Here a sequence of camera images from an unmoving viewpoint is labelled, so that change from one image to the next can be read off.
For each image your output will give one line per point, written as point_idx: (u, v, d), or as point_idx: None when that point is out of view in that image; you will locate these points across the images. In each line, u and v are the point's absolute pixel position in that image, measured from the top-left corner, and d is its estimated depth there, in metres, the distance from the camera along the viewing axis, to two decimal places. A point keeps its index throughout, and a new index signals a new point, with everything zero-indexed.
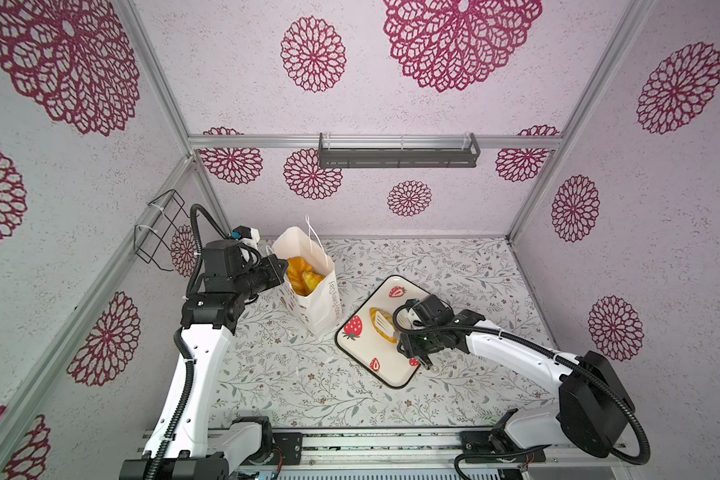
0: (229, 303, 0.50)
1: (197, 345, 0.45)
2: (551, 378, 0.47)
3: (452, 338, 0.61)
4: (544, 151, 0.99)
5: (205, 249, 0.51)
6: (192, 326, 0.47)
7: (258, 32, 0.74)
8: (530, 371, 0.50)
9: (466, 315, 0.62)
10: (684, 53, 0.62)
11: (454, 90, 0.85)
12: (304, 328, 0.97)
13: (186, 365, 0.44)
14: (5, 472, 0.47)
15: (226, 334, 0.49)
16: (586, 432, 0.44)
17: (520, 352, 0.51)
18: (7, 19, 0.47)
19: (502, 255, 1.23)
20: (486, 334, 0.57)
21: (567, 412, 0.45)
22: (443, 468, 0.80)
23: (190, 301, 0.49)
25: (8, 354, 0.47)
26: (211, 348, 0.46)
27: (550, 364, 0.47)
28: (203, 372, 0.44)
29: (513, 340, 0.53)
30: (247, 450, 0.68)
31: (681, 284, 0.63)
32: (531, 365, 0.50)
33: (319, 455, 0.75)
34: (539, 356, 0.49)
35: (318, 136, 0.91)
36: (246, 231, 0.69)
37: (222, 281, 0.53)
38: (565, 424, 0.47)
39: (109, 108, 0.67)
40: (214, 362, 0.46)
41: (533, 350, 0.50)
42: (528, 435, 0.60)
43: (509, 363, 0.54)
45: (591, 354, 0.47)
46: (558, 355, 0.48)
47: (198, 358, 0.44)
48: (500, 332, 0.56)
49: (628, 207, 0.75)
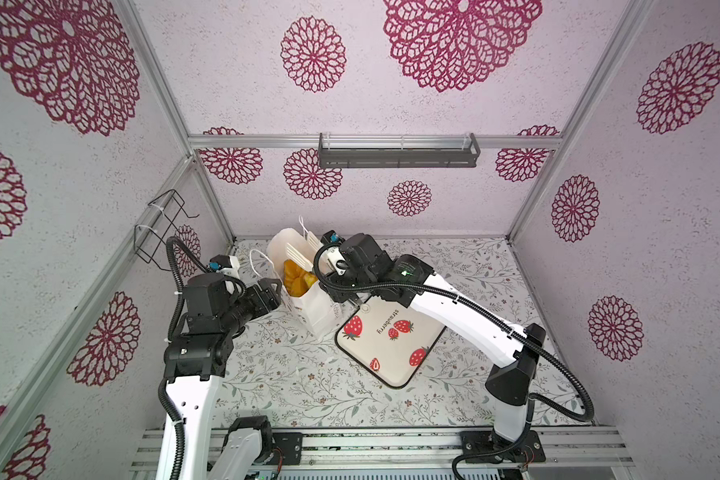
0: (217, 346, 0.46)
1: (185, 401, 0.42)
2: (504, 353, 0.47)
3: (394, 290, 0.50)
4: (544, 151, 0.99)
5: (187, 289, 0.47)
6: (178, 380, 0.43)
7: (258, 32, 0.74)
8: (478, 343, 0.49)
9: (413, 265, 0.51)
10: (684, 54, 0.62)
11: (454, 90, 0.85)
12: (303, 328, 0.97)
13: (176, 426, 0.41)
14: (5, 472, 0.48)
15: (215, 384, 0.45)
16: (514, 391, 0.49)
17: (474, 322, 0.47)
18: (7, 19, 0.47)
19: (502, 255, 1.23)
20: (442, 298, 0.48)
21: (503, 377, 0.48)
22: (441, 468, 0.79)
23: (173, 348, 0.45)
25: (9, 354, 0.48)
26: (201, 403, 0.42)
27: (505, 338, 0.46)
28: (195, 429, 0.41)
29: (469, 307, 0.48)
30: (247, 459, 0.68)
31: (682, 284, 0.63)
32: (485, 338, 0.48)
33: (319, 455, 0.75)
34: (492, 328, 0.46)
35: (318, 137, 0.91)
36: (225, 259, 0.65)
37: (208, 321, 0.49)
38: (494, 382, 0.50)
39: (109, 108, 0.67)
40: (206, 415, 0.43)
41: (487, 320, 0.47)
42: (509, 425, 0.61)
43: (456, 328, 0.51)
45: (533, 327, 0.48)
46: (514, 331, 0.47)
47: (188, 416, 0.41)
48: (457, 295, 0.49)
49: (627, 207, 0.75)
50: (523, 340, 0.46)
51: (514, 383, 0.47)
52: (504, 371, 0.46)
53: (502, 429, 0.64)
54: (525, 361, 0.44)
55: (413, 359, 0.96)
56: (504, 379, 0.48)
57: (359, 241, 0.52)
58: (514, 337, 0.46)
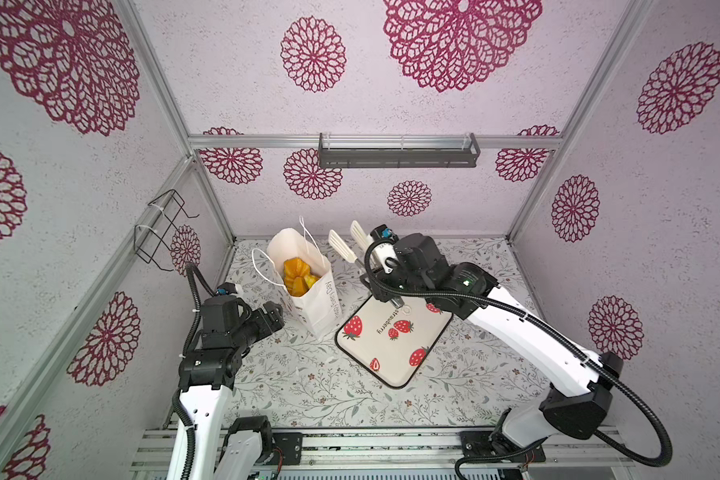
0: (228, 358, 0.50)
1: (196, 408, 0.45)
2: (576, 381, 0.42)
3: (453, 300, 0.46)
4: (544, 151, 0.99)
5: (204, 306, 0.53)
6: (191, 389, 0.46)
7: (258, 32, 0.74)
8: (545, 366, 0.45)
9: (474, 275, 0.47)
10: (684, 53, 0.62)
11: (454, 90, 0.85)
12: (303, 328, 0.97)
13: (187, 432, 0.43)
14: (5, 472, 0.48)
15: (225, 394, 0.48)
16: (579, 423, 0.44)
17: (542, 344, 0.43)
18: (7, 20, 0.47)
19: (502, 254, 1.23)
20: (508, 315, 0.44)
21: (569, 407, 0.43)
22: (441, 468, 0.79)
23: (187, 360, 0.49)
25: (9, 354, 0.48)
26: (211, 410, 0.45)
27: (578, 365, 0.41)
28: (204, 436, 0.43)
29: (539, 328, 0.43)
30: (249, 461, 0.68)
31: (681, 284, 0.63)
32: (555, 362, 0.43)
33: (319, 455, 0.75)
34: (564, 353, 0.42)
35: (318, 136, 0.91)
36: (232, 287, 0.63)
37: (220, 337, 0.53)
38: (555, 410, 0.46)
39: (109, 108, 0.67)
40: (215, 424, 0.46)
41: (559, 344, 0.43)
42: (525, 434, 0.60)
43: (519, 348, 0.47)
45: (607, 354, 0.44)
46: (589, 359, 0.42)
47: (199, 423, 0.44)
48: (525, 313, 0.44)
49: (627, 207, 0.75)
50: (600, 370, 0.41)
51: (583, 415, 0.42)
52: (573, 402, 0.43)
53: (510, 430, 0.63)
54: (600, 392, 0.39)
55: (413, 359, 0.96)
56: (570, 409, 0.44)
57: (419, 243, 0.48)
58: (588, 365, 0.41)
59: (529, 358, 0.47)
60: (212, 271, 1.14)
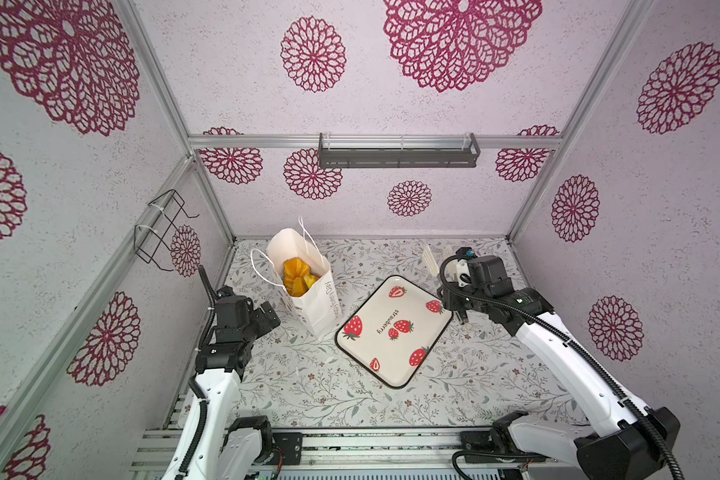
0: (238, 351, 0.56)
1: (210, 386, 0.50)
2: (607, 417, 0.41)
3: (504, 313, 0.52)
4: (544, 151, 0.99)
5: (218, 304, 0.59)
6: (206, 371, 0.52)
7: (257, 32, 0.74)
8: (578, 395, 0.45)
9: (530, 297, 0.52)
10: (684, 53, 0.62)
11: (454, 90, 0.85)
12: (303, 328, 0.97)
13: (200, 404, 0.48)
14: (5, 472, 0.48)
15: (235, 378, 0.53)
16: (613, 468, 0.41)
17: (580, 371, 0.44)
18: (7, 20, 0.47)
19: (502, 255, 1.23)
20: (551, 336, 0.48)
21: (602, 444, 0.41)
22: (444, 468, 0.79)
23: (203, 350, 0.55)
25: (9, 354, 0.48)
26: (223, 388, 0.50)
27: (614, 403, 0.41)
28: (214, 412, 0.47)
29: (580, 356, 0.45)
30: (247, 459, 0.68)
31: (682, 284, 0.63)
32: (589, 391, 0.43)
33: (319, 455, 0.75)
34: (602, 387, 0.42)
35: (318, 136, 0.91)
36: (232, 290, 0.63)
37: (232, 332, 0.59)
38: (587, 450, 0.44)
39: (109, 108, 0.67)
40: (226, 403, 0.50)
41: (598, 376, 0.43)
42: (529, 442, 0.60)
43: (555, 371, 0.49)
45: (663, 409, 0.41)
46: (628, 400, 0.41)
47: (211, 398, 0.48)
48: (569, 339, 0.47)
49: (627, 207, 0.75)
50: (638, 413, 0.40)
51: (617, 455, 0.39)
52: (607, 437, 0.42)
53: (517, 429, 0.63)
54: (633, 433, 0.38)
55: (413, 359, 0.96)
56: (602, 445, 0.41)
57: (489, 259, 0.56)
58: (626, 406, 0.41)
59: (564, 385, 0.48)
60: (212, 271, 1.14)
